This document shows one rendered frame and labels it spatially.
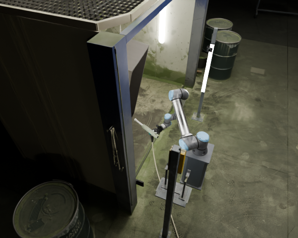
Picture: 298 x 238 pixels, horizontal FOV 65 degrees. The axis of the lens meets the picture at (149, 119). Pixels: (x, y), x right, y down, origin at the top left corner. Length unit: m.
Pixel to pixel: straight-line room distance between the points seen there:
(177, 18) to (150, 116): 1.77
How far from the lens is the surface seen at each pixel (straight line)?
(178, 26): 4.47
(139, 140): 3.82
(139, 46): 2.85
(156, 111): 4.32
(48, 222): 2.41
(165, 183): 2.48
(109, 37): 1.58
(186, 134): 2.74
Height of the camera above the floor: 2.94
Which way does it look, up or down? 44 degrees down
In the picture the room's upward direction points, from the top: straight up
